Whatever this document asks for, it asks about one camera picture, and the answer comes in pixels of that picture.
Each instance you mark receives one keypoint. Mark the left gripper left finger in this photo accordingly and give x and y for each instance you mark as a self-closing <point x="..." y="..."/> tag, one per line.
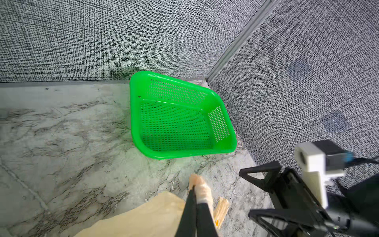
<point x="187" y="225"/>

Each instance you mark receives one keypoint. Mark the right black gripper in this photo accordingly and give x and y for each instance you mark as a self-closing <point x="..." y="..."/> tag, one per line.
<point x="297" y="213"/>

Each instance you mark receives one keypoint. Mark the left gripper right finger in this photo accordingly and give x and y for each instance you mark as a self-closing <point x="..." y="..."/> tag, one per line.
<point x="204" y="221"/>

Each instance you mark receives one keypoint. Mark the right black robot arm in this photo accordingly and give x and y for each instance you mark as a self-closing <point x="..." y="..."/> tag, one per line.
<point x="356" y="212"/>

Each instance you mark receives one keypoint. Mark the banana print plastic bag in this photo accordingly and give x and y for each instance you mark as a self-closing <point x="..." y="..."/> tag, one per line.
<point x="159" y="217"/>

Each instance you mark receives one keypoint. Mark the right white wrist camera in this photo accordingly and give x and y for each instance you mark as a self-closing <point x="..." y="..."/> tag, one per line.
<point x="320" y="162"/>

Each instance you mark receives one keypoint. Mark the green plastic basket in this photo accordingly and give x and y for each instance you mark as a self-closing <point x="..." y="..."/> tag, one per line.
<point x="172" y="118"/>

